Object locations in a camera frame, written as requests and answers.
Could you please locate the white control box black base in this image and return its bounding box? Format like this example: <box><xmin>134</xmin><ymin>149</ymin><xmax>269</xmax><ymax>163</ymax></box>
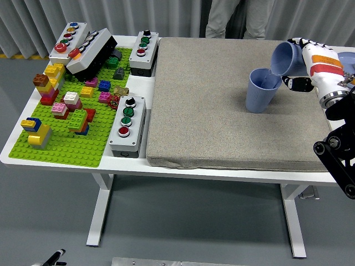
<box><xmin>65</xmin><ymin>27</ymin><xmax>119</xmax><ymax>83</ymax></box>

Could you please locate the yellow white green brick stack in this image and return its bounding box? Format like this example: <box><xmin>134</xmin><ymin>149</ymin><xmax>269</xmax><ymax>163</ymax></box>
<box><xmin>44</xmin><ymin>63</ymin><xmax>67</xmax><ymax>84</ymax></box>

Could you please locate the pink white red brick stack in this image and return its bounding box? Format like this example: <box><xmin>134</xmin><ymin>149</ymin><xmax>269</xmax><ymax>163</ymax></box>
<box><xmin>51</xmin><ymin>102</ymin><xmax>69</xmax><ymax>120</ymax></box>

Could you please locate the grey metal plate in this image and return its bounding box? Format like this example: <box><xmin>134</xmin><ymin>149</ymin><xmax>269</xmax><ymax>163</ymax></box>
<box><xmin>110</xmin><ymin>257</ymin><xmax>249</xmax><ymax>266</ymax></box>

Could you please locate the blue ribbed plastic cup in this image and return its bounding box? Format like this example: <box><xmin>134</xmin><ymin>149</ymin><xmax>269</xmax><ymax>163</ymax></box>
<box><xmin>270</xmin><ymin>41</ymin><xmax>308</xmax><ymax>77</ymax></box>
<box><xmin>245</xmin><ymin>68</ymin><xmax>283</xmax><ymax>114</ymax></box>

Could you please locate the white five-button control box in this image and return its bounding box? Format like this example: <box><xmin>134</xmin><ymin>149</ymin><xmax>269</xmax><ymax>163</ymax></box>
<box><xmin>48</xmin><ymin>22</ymin><xmax>90</xmax><ymax>67</ymax></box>

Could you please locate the grey three-button control box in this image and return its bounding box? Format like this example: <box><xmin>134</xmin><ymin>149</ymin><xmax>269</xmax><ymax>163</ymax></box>
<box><xmin>128</xmin><ymin>29</ymin><xmax>160</xmax><ymax>78</ymax></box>

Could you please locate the grey-brown cushion mat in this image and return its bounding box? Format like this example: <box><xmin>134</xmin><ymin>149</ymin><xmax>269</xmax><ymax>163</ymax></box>
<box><xmin>145</xmin><ymin>37</ymin><xmax>333</xmax><ymax>172</ymax></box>

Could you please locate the grey pleated curtain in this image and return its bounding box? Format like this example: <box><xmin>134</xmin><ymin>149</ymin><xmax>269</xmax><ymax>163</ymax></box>
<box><xmin>0</xmin><ymin>0</ymin><xmax>355</xmax><ymax>60</ymax></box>

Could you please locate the grey four-control button box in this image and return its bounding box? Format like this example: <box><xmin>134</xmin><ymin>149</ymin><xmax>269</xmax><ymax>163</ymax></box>
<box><xmin>108</xmin><ymin>95</ymin><xmax>147</xmax><ymax>159</ymax></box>

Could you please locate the blue plastic plate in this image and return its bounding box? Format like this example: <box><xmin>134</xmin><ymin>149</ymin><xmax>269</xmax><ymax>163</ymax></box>
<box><xmin>338</xmin><ymin>52</ymin><xmax>355</xmax><ymax>73</ymax></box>

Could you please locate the white table leg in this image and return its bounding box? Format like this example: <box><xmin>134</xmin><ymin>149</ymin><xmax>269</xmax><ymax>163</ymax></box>
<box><xmin>86</xmin><ymin>173</ymin><xmax>114</xmax><ymax>247</ymax></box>
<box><xmin>279</xmin><ymin>184</ymin><xmax>307</xmax><ymax>259</ymax></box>

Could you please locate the yellow black floor tape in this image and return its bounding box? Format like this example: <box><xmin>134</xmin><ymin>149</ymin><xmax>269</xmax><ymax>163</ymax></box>
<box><xmin>0</xmin><ymin>54</ymin><xmax>50</xmax><ymax>60</ymax></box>

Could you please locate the green building baseplate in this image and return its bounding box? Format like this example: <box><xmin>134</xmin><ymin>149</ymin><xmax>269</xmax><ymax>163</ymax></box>
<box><xmin>8</xmin><ymin>47</ymin><xmax>134</xmax><ymax>168</ymax></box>

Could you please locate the grey table height controller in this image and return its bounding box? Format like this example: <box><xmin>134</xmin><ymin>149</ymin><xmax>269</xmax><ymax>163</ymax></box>
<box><xmin>298</xmin><ymin>186</ymin><xmax>320</xmax><ymax>200</ymax></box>

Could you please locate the person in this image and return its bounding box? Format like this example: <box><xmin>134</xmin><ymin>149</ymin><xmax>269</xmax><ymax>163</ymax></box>
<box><xmin>205</xmin><ymin>0</ymin><xmax>275</xmax><ymax>40</ymax></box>

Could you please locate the brown yellow red brick tower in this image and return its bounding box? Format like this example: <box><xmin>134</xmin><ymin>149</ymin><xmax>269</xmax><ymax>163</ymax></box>
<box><xmin>32</xmin><ymin>73</ymin><xmax>60</xmax><ymax>106</ymax></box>

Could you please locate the yellow blue grey brick stack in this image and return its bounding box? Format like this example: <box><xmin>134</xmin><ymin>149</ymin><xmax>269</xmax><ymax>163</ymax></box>
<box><xmin>21</xmin><ymin>117</ymin><xmax>53</xmax><ymax>150</ymax></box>

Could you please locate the green orange red brick stack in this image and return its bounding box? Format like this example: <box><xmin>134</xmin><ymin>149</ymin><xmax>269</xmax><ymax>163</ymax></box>
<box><xmin>67</xmin><ymin>108</ymin><xmax>97</xmax><ymax>136</ymax></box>

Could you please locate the brass valve red handwheel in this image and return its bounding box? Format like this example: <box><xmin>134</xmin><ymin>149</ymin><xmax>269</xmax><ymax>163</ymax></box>
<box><xmin>107</xmin><ymin>85</ymin><xmax>130</xmax><ymax>109</ymax></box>

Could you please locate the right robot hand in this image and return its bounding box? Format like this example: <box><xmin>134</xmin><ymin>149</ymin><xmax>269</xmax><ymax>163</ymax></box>
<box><xmin>281</xmin><ymin>37</ymin><xmax>349</xmax><ymax>100</ymax></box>

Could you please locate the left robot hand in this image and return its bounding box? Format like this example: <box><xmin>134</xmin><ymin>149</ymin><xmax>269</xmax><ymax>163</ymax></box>
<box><xmin>32</xmin><ymin>249</ymin><xmax>67</xmax><ymax>266</ymax></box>

